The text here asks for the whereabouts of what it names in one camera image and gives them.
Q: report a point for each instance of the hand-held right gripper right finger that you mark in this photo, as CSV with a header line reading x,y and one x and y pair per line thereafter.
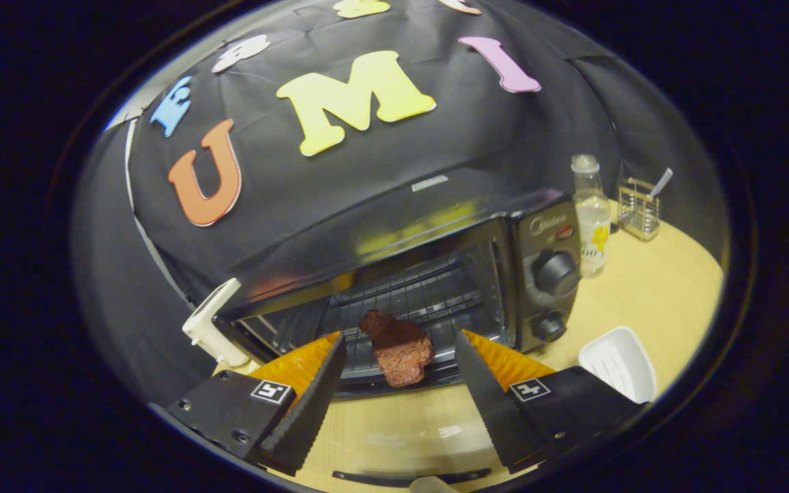
x,y
490,404

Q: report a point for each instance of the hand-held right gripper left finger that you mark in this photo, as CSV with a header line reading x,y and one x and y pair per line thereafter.
x,y
309,411

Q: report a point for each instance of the brown meat slice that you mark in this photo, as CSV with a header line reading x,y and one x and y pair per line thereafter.
x,y
401,352

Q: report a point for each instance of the black electric oven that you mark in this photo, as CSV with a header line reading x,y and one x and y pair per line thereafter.
x,y
545,239

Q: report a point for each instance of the white toaster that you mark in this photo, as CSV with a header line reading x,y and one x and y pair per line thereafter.
x,y
213,329

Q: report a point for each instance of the white rectangular dish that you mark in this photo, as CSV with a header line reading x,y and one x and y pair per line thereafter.
x,y
617,366

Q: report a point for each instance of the clear glass bottle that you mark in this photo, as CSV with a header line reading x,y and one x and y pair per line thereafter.
x,y
592,219

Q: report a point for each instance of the black backdrop cloth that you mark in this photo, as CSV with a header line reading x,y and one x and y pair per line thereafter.
x,y
435,144

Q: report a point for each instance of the metal spoon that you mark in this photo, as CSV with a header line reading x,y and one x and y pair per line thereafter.
x,y
661,181

